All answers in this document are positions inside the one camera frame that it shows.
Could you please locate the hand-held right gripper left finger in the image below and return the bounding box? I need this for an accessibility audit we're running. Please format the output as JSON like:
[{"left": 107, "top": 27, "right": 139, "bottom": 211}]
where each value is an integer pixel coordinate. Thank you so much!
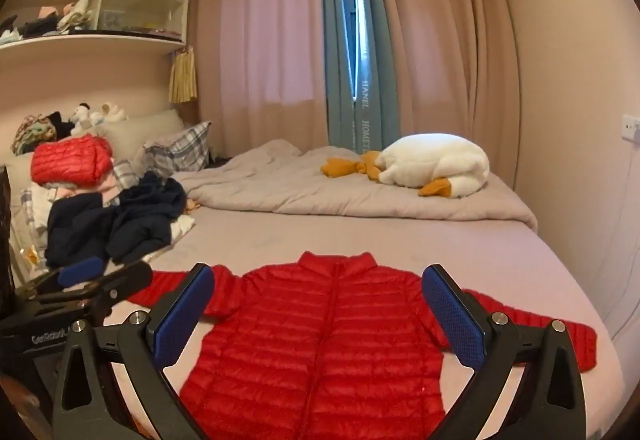
[{"left": 52, "top": 262, "right": 216, "bottom": 440}]

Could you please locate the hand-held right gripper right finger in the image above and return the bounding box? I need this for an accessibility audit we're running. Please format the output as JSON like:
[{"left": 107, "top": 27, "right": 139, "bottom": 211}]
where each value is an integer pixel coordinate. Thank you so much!
[{"left": 421, "top": 263, "right": 587, "bottom": 440}]

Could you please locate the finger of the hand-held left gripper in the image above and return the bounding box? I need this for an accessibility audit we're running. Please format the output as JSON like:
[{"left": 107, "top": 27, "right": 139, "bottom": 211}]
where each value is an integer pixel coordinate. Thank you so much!
[
  {"left": 15, "top": 256, "right": 105, "bottom": 306},
  {"left": 30, "top": 261, "right": 154, "bottom": 321}
]

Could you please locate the red puffer jacket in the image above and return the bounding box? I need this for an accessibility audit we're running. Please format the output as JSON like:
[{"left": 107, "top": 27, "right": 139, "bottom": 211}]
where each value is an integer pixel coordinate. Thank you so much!
[
  {"left": 30, "top": 134, "right": 115, "bottom": 188},
  {"left": 131, "top": 251, "right": 598, "bottom": 440}
]

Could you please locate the navy garment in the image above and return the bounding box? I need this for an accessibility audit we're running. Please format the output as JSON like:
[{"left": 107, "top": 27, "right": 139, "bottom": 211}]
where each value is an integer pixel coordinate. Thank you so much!
[{"left": 45, "top": 194, "right": 121, "bottom": 271}]

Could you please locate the white garment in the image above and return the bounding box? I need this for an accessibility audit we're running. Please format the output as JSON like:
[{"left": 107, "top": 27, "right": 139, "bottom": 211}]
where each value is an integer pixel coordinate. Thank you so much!
[{"left": 170, "top": 215, "right": 196, "bottom": 241}]

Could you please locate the navy hooded jacket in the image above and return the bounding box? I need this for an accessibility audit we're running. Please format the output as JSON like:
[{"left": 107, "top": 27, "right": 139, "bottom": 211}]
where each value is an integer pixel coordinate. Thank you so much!
[{"left": 102, "top": 171, "right": 188, "bottom": 263}]

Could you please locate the pink folded garment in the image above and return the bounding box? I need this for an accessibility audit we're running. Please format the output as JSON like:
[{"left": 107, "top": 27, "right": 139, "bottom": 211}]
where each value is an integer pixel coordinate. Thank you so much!
[{"left": 47, "top": 180, "right": 121, "bottom": 207}]

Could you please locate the plaid pillow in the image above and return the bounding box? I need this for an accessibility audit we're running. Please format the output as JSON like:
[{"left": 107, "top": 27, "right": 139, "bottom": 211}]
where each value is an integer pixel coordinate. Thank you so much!
[
  {"left": 20, "top": 159, "right": 146, "bottom": 241},
  {"left": 142, "top": 121, "right": 213, "bottom": 176}
]

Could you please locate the folded red puffer jacket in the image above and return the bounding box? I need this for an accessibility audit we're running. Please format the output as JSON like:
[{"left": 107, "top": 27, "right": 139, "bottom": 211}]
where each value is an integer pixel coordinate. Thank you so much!
[{"left": 30, "top": 134, "right": 115, "bottom": 188}]

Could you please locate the patterned cloth bundle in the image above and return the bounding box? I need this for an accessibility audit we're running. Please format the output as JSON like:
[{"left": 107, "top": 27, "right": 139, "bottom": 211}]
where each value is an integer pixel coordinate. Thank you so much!
[{"left": 11, "top": 115, "right": 58, "bottom": 156}]

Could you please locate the black cloth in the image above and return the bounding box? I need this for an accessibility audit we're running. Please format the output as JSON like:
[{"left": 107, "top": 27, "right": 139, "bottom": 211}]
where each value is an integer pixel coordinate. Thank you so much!
[{"left": 47, "top": 111, "right": 76, "bottom": 138}]

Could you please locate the grey pillow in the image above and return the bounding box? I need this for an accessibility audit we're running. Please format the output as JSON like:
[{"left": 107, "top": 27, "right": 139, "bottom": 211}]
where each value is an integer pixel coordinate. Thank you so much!
[{"left": 92, "top": 109, "right": 188, "bottom": 156}]

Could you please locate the black and white plush toy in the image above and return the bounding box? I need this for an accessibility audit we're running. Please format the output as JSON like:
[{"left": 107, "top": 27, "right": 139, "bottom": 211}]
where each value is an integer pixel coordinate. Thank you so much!
[{"left": 70, "top": 102, "right": 98, "bottom": 126}]

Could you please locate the white goose plush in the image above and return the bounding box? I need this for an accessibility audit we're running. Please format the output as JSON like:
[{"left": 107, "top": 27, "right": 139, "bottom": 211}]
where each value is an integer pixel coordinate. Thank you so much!
[{"left": 321, "top": 133, "right": 491, "bottom": 199}]

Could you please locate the grey quilt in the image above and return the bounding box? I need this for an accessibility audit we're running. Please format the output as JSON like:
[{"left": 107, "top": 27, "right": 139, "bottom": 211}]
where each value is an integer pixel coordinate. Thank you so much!
[{"left": 172, "top": 139, "right": 538, "bottom": 232}]

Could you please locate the yellow hanging cloth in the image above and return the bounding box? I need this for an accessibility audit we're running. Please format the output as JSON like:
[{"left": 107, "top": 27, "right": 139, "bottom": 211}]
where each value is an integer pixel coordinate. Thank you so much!
[{"left": 168, "top": 47, "right": 198, "bottom": 103}]

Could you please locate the teal pillow with lettering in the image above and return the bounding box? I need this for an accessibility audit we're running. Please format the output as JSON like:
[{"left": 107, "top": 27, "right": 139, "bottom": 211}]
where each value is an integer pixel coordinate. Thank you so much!
[{"left": 320, "top": 0, "right": 401, "bottom": 153}]

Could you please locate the pile of small garments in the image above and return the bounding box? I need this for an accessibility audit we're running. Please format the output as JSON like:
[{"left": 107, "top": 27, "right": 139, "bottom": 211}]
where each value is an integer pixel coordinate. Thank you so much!
[{"left": 0, "top": 0, "right": 96, "bottom": 45}]

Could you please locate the pink curtain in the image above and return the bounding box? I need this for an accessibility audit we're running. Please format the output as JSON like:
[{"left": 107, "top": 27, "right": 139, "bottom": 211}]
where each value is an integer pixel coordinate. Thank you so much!
[
  {"left": 367, "top": 0, "right": 521, "bottom": 148},
  {"left": 192, "top": 0, "right": 331, "bottom": 156}
]

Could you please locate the window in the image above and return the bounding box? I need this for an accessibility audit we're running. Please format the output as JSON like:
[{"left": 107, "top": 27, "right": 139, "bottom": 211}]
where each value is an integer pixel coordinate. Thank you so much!
[{"left": 336, "top": 0, "right": 363, "bottom": 76}]

